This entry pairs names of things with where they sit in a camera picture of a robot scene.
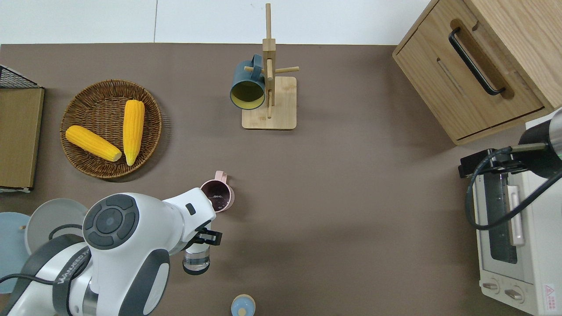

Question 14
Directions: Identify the light blue plate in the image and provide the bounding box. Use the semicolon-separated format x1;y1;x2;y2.
0;212;31;294

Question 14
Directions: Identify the teal mug yellow inside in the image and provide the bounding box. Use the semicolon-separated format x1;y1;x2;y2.
230;54;267;110

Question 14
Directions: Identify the wire basket with grid liner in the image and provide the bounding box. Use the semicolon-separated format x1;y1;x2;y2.
0;65;45;194

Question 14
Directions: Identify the blue dome with wooden base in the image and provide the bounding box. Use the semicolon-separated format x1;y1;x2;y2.
231;294;256;316

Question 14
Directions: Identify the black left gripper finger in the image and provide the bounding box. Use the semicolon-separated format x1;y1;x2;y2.
193;228;223;245

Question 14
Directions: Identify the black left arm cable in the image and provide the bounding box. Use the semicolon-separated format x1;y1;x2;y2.
0;224;84;285

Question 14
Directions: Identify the wooden board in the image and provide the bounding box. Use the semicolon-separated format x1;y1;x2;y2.
0;88;44;189

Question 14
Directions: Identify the black cabinet handle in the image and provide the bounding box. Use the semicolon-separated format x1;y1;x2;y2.
448;27;506;96

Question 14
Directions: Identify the round wicker basket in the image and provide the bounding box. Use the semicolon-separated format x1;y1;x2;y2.
60;79;162;179

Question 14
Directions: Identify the pink mug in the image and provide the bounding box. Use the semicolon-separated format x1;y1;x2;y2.
201;170;235;214

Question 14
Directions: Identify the yellow corn cob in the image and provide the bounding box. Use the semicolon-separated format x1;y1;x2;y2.
122;100;145;166
65;126;122;162

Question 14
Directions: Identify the brown table mat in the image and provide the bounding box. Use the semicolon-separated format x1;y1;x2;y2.
0;43;562;316

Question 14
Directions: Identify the wooden cabinet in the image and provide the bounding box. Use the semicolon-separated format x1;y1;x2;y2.
392;0;562;146

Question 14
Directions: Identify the grey plate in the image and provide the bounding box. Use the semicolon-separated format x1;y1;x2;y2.
24;198;88;255

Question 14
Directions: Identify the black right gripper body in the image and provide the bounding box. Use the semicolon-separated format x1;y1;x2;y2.
459;149;527;178

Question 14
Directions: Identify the white toaster oven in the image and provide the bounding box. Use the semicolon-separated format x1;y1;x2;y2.
472;118;562;316

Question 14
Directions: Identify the wooden mug tree stand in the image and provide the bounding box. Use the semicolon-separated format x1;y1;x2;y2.
241;4;300;130

